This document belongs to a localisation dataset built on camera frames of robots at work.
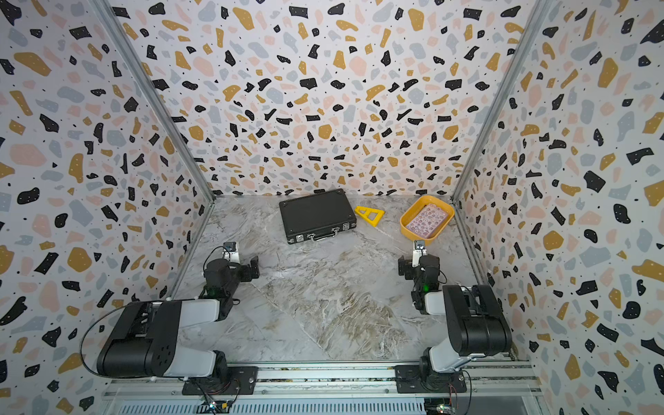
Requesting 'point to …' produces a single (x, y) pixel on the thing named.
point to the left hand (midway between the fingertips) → (245, 257)
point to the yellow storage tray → (413, 208)
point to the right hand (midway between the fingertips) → (419, 255)
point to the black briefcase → (318, 216)
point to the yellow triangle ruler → (366, 215)
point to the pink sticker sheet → (427, 220)
